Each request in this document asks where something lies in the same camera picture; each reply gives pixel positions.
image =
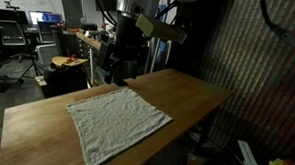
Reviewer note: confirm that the white terry cloth towel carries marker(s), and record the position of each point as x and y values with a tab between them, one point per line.
113	122

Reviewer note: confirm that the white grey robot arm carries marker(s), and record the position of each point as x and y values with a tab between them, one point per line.
131	50

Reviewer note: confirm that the wooden top drawer cabinet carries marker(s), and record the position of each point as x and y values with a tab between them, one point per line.
89	48

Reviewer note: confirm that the round wooden stool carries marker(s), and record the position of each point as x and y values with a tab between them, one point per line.
59	61

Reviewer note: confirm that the lit computer monitor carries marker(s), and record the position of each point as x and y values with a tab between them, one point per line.
40	16

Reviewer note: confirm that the black mesh office chair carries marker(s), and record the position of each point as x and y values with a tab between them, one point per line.
12	34

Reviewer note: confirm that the black camera tripod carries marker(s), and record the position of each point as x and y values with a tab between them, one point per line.
38	69

